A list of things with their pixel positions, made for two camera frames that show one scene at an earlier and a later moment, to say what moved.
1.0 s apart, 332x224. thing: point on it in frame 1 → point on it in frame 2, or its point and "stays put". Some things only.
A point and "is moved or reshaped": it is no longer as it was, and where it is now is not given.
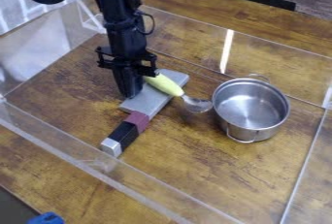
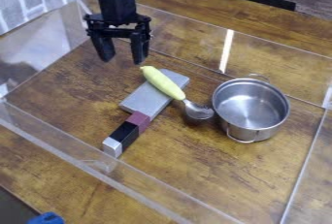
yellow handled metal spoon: [167, 85] is moved or reshaped
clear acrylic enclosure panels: [223, 144] stays put
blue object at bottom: [48, 217] stays put
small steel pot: [251, 107] stays put
